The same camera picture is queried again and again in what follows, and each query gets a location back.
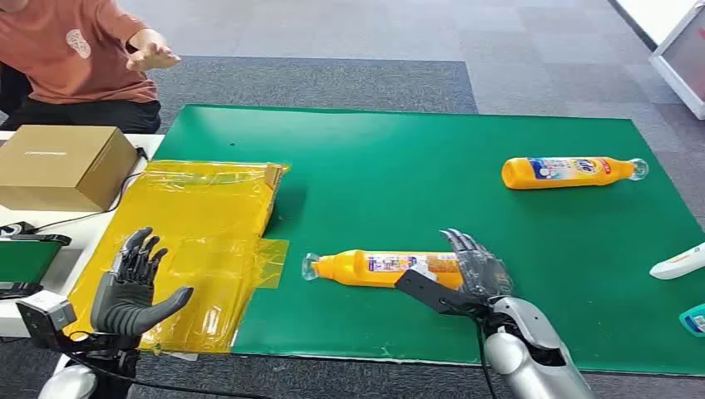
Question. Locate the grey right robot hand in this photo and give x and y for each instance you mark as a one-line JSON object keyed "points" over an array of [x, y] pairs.
{"points": [[482, 272]]}

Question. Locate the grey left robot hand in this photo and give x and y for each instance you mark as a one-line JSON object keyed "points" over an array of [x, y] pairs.
{"points": [[124, 308]]}

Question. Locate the orange bottle with small label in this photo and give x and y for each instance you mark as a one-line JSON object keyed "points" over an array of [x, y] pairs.
{"points": [[358, 267]]}

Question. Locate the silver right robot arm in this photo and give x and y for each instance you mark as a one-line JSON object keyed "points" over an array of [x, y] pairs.
{"points": [[528, 352]]}

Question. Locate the orange bottle with blue label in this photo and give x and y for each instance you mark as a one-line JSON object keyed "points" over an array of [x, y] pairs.
{"points": [[567, 172]]}

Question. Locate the white plastic bottle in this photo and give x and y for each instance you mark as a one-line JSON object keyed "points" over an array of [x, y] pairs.
{"points": [[680, 264]]}

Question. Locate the black device with green screen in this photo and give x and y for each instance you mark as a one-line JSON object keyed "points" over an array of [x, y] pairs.
{"points": [[25, 261]]}

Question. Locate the green table mat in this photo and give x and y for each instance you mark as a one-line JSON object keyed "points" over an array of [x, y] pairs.
{"points": [[413, 176]]}

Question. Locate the yellow taped cardboard box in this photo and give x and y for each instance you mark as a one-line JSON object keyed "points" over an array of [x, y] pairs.
{"points": [[204, 220]]}

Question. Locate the brown cardboard box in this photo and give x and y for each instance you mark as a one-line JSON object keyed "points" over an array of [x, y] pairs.
{"points": [[60, 165]]}

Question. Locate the teal plastic package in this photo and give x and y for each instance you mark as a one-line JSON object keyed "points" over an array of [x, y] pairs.
{"points": [[695, 320]]}

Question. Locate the person's hand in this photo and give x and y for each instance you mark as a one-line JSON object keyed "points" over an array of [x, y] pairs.
{"points": [[151, 57]]}

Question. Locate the person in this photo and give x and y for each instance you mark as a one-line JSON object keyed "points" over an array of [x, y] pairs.
{"points": [[66, 60]]}

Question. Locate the white framed board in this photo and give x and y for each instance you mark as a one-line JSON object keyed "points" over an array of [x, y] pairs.
{"points": [[683, 60]]}

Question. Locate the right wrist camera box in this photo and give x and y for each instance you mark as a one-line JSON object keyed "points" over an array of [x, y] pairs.
{"points": [[429, 289]]}

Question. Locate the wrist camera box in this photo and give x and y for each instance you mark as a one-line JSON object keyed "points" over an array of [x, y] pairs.
{"points": [[429, 289], [47, 319]]}

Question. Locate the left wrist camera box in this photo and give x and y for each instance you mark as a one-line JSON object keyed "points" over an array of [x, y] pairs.
{"points": [[47, 319]]}

